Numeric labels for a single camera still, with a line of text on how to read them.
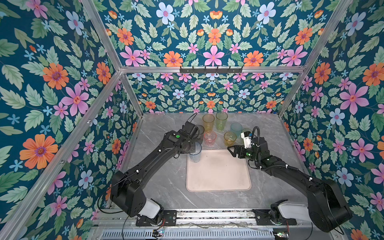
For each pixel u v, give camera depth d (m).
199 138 0.98
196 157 0.89
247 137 0.77
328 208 0.42
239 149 0.75
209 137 1.03
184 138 0.56
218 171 0.91
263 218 0.73
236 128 1.04
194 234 0.77
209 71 0.93
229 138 1.02
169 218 0.73
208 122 1.00
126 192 0.40
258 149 0.66
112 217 0.75
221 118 0.99
